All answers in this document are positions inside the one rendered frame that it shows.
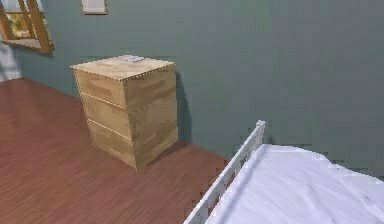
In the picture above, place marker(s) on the small grey flat object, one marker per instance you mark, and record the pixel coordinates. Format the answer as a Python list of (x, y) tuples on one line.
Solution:
[(131, 59)]

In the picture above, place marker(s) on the wooden framed window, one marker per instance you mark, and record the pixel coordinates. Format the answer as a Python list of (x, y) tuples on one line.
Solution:
[(25, 25)]

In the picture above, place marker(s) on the wooden framed wall picture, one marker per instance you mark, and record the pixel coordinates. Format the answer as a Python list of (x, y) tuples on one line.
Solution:
[(94, 5)]

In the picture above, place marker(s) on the light wooden chest of drawers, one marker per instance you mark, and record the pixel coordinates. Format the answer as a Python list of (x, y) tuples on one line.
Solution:
[(133, 110)]

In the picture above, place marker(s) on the white bed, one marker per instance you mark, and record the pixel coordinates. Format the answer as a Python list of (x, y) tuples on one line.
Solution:
[(300, 190)]

